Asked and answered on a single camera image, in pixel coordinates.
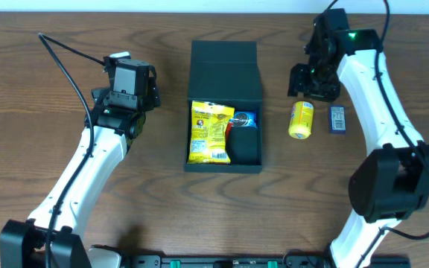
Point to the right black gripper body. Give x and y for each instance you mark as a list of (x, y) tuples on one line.
[(313, 89)]

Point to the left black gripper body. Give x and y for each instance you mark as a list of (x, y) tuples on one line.
[(155, 95)]

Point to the small dark blue box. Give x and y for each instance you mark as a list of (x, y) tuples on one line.
[(337, 119)]

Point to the yellow cylindrical container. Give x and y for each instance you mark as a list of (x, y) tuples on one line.
[(301, 119)]

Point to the blue Oreo cookie pack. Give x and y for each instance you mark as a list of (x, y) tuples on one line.
[(244, 119)]

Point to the dark green box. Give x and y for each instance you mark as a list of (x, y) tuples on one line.
[(226, 73)]

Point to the yellow snack packet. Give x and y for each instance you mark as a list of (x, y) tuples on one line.
[(209, 122)]

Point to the red Hacks candy bag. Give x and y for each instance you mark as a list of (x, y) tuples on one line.
[(228, 128)]

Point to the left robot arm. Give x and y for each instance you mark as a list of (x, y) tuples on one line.
[(52, 235)]

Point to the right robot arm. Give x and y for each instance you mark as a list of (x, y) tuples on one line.
[(393, 180)]

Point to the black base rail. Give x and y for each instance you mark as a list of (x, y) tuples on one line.
[(155, 261)]

